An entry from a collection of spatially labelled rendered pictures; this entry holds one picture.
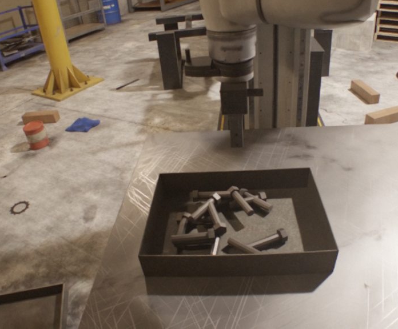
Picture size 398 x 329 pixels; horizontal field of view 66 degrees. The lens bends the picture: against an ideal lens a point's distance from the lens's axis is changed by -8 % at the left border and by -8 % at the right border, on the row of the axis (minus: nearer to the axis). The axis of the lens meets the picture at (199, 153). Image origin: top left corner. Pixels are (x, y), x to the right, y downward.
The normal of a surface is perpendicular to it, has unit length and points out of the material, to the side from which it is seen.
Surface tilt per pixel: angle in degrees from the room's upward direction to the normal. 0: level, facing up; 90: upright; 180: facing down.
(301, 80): 90
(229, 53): 90
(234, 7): 101
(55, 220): 0
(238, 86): 1
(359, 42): 90
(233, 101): 91
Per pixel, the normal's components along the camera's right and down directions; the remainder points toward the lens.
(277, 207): -0.09, -0.84
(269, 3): -0.62, 0.62
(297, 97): -0.11, 0.55
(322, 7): -0.38, 0.71
